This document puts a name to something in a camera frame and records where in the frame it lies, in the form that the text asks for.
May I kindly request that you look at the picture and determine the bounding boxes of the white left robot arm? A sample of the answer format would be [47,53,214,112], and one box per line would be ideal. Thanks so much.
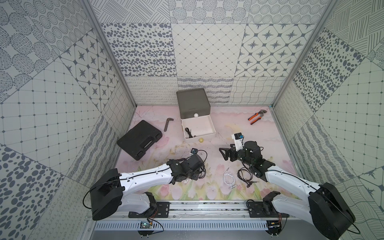
[86,154,206,221]

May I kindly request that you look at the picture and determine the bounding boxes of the orange handled pliers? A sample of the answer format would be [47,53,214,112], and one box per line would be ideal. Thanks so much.
[248,110,268,125]

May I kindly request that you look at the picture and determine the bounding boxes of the aluminium rail frame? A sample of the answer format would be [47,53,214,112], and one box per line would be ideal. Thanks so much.
[84,179,334,232]

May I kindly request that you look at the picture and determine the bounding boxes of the black earphones small bundle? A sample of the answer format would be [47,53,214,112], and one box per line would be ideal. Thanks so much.
[185,128,194,139]

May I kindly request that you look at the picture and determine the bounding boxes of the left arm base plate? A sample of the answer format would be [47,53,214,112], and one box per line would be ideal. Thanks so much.
[129,202,171,219]

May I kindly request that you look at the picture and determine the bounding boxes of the dark grey hex wrench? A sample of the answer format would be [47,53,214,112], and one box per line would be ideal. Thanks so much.
[164,118,174,132]

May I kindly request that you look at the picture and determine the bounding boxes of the black plastic tool case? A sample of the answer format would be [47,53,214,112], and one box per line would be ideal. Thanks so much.
[117,120,163,161]

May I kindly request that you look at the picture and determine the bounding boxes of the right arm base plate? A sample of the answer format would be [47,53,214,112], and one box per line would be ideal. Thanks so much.
[246,191,290,218]

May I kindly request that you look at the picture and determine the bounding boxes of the white earphones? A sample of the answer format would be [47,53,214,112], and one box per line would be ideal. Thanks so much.
[222,168,236,189]

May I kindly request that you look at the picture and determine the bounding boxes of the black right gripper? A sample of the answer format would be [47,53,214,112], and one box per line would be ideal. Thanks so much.
[219,143,253,167]

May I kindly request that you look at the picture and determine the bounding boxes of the white drawer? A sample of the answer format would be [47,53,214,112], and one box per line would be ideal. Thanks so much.
[181,115,217,143]

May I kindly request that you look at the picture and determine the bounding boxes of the yellow white drawer cabinet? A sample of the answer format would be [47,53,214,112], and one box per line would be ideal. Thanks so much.
[177,88,211,119]

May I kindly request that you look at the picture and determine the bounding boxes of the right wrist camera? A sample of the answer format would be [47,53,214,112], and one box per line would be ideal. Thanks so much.
[232,133,244,152]

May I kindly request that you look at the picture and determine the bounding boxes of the black earphones coil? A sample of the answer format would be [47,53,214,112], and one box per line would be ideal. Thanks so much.
[237,167,258,188]

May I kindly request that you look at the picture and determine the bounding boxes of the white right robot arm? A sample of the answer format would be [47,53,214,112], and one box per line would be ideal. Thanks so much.
[219,141,356,240]

